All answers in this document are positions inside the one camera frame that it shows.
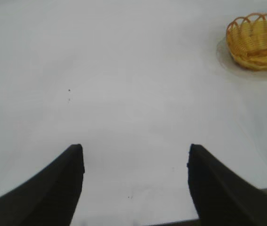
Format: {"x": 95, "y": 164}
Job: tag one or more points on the clear round plastic saucer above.
{"x": 222, "y": 56}

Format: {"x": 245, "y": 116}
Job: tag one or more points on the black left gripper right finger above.
{"x": 222, "y": 195}

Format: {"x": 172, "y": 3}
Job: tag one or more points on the yellow woven wicker basket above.
{"x": 258, "y": 47}

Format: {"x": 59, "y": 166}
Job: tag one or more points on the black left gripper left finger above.
{"x": 43, "y": 195}

